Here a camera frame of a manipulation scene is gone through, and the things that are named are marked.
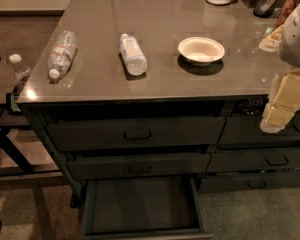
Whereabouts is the top right drawer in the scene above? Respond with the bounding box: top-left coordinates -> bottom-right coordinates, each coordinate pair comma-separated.
219,114 -> 300,149

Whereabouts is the glass jar of snacks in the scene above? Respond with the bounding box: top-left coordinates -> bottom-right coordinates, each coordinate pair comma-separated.
275,0 -> 300,28

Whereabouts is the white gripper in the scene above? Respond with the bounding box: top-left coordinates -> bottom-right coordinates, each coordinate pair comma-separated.
260,3 -> 300,134

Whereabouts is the white paper bowl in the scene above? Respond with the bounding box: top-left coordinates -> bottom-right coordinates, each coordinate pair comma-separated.
178,37 -> 225,66

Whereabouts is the clear crumpled water bottle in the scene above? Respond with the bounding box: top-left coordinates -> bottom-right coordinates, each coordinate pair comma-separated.
47,30 -> 78,81

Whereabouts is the top left drawer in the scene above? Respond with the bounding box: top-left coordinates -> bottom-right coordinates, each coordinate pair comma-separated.
46,116 -> 225,151

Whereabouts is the middle left drawer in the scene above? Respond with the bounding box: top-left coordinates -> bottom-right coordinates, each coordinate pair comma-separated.
67,152 -> 210,180

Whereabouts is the bottom right drawer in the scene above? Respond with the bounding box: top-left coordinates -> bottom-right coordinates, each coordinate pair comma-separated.
198,171 -> 300,193

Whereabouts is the open bottom left drawer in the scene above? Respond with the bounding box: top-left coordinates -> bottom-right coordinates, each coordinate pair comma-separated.
81,176 -> 213,240

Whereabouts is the middle right drawer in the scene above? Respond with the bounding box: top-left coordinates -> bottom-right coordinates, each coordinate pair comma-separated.
207,147 -> 300,173

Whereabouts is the small bottle on side table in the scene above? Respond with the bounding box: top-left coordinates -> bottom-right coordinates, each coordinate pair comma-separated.
9,54 -> 31,81

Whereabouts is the dark cabinet frame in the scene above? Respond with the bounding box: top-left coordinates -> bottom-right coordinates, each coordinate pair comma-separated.
22,98 -> 300,200

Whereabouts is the dark side table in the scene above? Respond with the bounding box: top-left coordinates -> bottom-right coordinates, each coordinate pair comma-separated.
0,51 -> 63,180

